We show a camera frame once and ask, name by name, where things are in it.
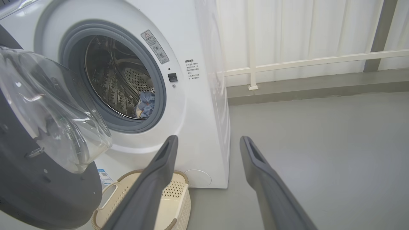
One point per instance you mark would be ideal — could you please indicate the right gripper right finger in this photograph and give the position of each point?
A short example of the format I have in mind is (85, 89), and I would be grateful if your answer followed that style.
(271, 198)

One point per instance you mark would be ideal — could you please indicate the white metal railing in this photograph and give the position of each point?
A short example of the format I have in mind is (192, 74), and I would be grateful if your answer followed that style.
(319, 60)

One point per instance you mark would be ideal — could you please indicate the blue energy label sticker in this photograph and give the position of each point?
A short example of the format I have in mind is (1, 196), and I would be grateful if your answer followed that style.
(104, 177)

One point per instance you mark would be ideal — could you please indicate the white front-load washing machine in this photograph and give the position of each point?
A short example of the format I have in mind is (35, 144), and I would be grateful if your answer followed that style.
(198, 127)

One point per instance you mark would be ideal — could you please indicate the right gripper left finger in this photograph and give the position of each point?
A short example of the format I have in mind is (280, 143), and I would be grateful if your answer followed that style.
(150, 191)

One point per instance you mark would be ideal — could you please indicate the blue bear print garment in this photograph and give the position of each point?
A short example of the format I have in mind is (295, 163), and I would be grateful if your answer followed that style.
(148, 103)

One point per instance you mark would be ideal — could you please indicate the small text sticker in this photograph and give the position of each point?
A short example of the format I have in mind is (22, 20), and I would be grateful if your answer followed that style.
(193, 69)

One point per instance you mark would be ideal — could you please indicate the round dark washing machine door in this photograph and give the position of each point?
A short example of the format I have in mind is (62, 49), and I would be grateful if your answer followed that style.
(38, 198)

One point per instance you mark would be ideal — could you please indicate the grey warning sticker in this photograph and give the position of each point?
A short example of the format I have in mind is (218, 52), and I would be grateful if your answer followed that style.
(155, 47)

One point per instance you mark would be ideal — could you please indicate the grey window pillar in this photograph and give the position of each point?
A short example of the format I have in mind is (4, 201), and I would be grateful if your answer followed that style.
(380, 38)

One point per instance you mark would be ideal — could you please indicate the cream perforated laundry basket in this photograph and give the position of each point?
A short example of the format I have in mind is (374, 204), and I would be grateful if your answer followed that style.
(175, 207)

